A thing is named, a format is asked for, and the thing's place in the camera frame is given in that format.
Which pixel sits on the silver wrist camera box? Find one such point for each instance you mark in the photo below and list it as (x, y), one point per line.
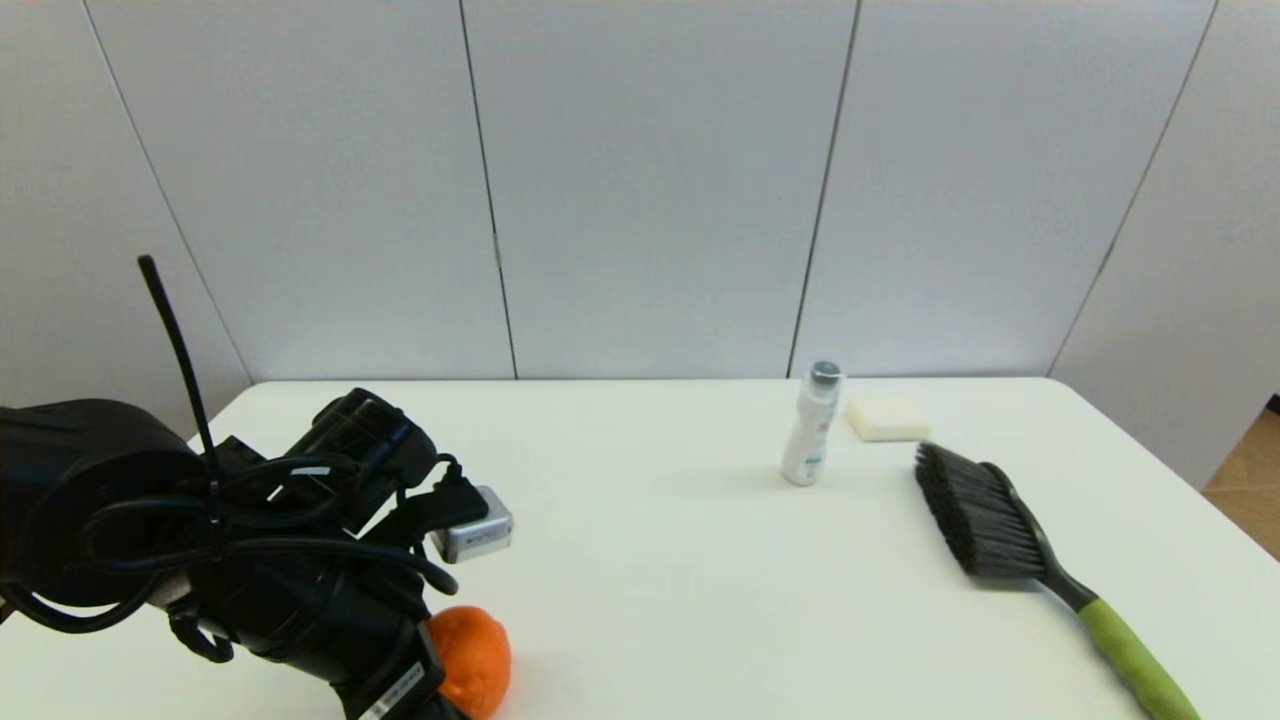
(478, 535)

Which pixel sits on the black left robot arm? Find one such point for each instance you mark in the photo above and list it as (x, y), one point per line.
(70, 480)

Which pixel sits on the orange fruit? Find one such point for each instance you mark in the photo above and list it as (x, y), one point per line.
(482, 660)

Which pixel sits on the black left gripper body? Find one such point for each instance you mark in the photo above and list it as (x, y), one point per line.
(320, 620)

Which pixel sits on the white rectangular sponge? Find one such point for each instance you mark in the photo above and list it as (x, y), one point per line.
(887, 419)

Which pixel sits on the white plastic bottle grey cap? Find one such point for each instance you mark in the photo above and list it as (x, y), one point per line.
(810, 440)

